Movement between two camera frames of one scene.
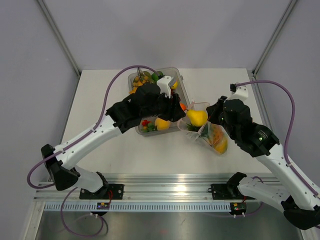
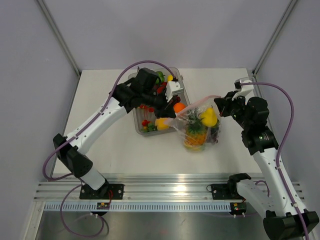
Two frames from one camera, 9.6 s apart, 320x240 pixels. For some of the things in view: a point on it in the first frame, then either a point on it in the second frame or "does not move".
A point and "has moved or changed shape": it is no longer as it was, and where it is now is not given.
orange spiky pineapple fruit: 213,133 to 195,135
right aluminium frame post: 274,37 does not move
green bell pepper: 157,75 does not move
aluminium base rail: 153,188 does not move
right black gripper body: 216,115 to 233,107
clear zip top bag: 195,121 has moved or changed shape
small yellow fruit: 162,124 does not move
